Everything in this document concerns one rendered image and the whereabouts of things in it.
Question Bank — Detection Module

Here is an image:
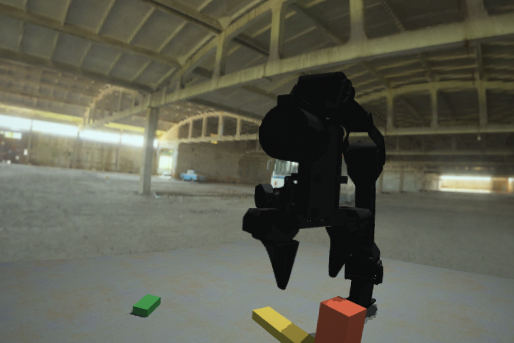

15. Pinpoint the green rectangular block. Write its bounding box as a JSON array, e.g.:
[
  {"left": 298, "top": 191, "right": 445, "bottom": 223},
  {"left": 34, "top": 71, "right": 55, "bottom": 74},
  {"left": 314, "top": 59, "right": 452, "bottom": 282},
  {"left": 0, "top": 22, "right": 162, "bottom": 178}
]
[{"left": 133, "top": 294, "right": 161, "bottom": 317}]

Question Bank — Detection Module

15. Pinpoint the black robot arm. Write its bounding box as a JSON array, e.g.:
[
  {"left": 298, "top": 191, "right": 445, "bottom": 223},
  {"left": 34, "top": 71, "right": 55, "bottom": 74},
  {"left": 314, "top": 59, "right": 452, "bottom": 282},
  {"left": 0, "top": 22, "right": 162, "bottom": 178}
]
[{"left": 254, "top": 71, "right": 386, "bottom": 309}]

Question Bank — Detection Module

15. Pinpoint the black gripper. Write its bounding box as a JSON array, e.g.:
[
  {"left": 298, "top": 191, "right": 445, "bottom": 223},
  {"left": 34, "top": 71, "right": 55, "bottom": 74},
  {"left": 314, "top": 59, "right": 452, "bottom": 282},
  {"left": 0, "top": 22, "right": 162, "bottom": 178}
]
[{"left": 242, "top": 165, "right": 374, "bottom": 290}]

